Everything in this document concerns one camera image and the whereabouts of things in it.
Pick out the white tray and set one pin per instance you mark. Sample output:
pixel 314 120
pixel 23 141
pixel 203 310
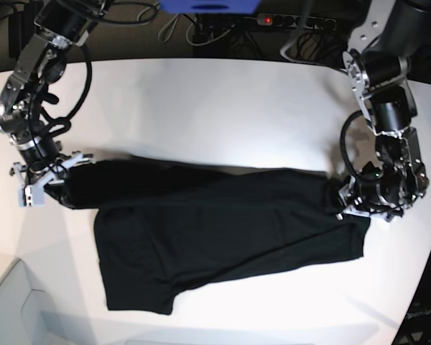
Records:
pixel 22 310

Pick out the black power strip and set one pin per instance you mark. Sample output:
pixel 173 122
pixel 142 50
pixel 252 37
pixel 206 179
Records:
pixel 293 21

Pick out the black box on floor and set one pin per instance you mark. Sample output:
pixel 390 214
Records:
pixel 15 43

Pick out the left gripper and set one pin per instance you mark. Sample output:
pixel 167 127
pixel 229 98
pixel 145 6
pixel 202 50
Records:
pixel 383 193

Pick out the blue box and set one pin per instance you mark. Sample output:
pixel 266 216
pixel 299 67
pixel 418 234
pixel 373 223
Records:
pixel 210 6

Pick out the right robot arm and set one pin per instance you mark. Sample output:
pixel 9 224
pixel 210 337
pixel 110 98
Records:
pixel 23 119

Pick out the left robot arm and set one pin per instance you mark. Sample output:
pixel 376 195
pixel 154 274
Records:
pixel 377 64

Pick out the black graphic t-shirt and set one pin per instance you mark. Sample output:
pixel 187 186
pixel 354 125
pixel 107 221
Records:
pixel 162 228

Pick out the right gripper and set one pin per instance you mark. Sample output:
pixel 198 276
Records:
pixel 43 158

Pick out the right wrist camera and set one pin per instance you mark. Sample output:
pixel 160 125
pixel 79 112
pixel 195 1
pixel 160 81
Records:
pixel 31 196

